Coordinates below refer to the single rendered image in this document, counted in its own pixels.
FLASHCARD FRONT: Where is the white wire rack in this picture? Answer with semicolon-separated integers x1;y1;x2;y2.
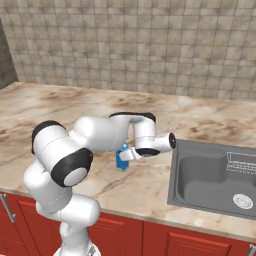
226;151;256;175

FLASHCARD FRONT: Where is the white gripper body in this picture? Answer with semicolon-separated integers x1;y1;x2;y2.
119;146;142;162

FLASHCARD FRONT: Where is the blue milk carton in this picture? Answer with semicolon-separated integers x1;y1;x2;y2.
115;143;130;172

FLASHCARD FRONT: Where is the grey sink basin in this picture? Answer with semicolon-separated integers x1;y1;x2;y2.
166;138;256;221

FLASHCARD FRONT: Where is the red cupboard door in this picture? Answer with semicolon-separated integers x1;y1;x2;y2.
0;192;63;256
87;212;145;256
142;220;256;256

